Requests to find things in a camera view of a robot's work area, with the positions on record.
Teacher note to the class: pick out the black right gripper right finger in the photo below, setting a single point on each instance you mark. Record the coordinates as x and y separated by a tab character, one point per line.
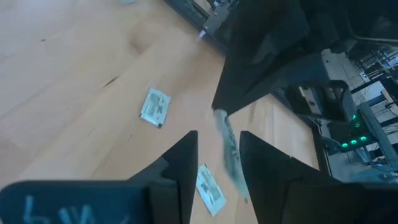
273	186

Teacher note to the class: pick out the grey metal bar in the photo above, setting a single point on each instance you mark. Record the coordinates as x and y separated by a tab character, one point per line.
377	137

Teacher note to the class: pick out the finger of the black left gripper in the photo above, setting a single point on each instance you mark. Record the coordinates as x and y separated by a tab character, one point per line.
248	62

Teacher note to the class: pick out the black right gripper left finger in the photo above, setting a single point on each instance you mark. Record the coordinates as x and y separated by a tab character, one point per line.
177	186

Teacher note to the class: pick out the black computer tower green lights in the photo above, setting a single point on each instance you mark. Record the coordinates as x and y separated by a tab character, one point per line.
353	142

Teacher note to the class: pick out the silver metal frame bracket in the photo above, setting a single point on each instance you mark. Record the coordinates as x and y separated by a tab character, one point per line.
214	23

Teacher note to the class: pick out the small green white sachet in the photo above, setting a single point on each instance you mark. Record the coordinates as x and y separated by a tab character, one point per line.
231	152
155	107
210	193

